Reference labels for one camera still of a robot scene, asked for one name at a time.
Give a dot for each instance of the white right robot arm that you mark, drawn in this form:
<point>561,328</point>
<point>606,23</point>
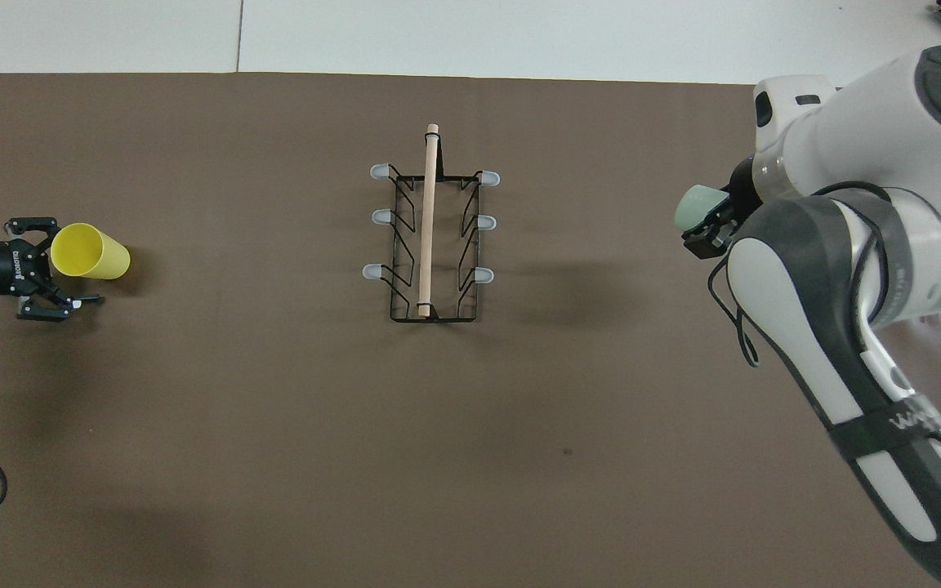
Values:
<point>846,163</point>

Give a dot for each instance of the brown paper table mat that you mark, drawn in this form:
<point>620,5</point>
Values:
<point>274,425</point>

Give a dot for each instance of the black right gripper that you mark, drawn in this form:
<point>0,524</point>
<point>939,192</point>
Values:
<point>744,192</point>

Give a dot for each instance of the yellow plastic cup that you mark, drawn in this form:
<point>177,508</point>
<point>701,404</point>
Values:
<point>91,253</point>

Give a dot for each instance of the light green plastic cup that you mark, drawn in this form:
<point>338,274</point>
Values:
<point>699,206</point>

